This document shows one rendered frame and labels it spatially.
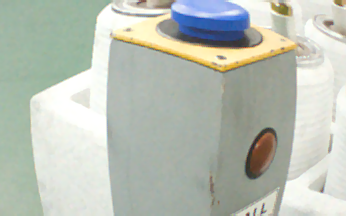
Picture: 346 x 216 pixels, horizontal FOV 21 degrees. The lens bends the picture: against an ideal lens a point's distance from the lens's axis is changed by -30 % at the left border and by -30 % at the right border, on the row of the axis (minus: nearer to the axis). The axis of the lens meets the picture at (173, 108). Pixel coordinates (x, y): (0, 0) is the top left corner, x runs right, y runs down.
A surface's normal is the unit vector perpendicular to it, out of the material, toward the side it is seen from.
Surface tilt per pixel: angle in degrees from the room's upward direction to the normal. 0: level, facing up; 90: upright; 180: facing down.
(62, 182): 90
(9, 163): 0
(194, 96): 90
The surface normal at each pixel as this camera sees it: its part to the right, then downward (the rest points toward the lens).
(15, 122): 0.03, -0.93
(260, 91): 0.73, 0.27
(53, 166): -0.68, 0.26
